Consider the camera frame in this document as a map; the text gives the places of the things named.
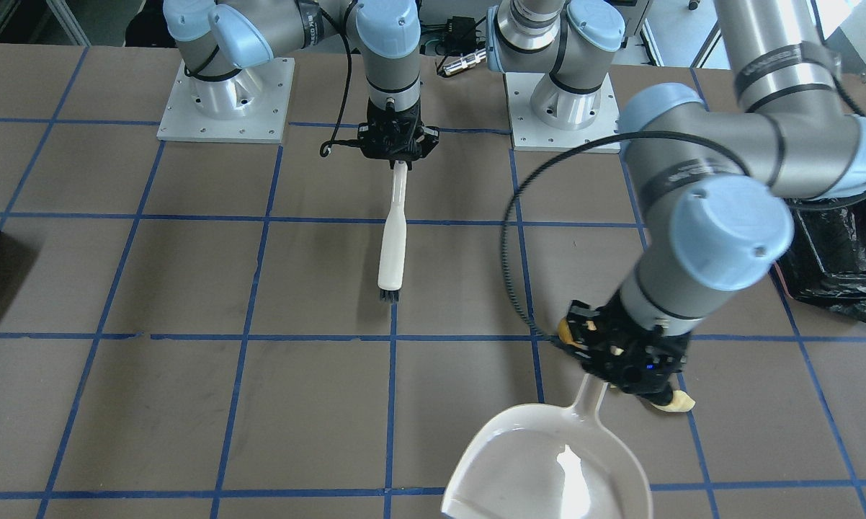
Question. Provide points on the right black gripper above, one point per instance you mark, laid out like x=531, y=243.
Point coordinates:
x=429, y=137

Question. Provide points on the beige arch-shaped trash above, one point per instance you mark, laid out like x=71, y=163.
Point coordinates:
x=673, y=401

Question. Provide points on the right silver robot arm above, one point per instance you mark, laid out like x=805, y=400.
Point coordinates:
x=219, y=39

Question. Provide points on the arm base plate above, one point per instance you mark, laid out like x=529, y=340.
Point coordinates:
x=251, y=107
x=546, y=118

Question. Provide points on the white hand brush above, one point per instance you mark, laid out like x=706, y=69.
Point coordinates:
x=393, y=248

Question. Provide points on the beige plastic dustpan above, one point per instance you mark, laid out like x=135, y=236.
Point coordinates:
x=546, y=461

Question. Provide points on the black bag lined bin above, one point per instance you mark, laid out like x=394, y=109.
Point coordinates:
x=826, y=263

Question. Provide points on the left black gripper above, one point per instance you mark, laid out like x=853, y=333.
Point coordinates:
x=669, y=355

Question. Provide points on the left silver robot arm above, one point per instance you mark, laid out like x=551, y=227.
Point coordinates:
x=717, y=192

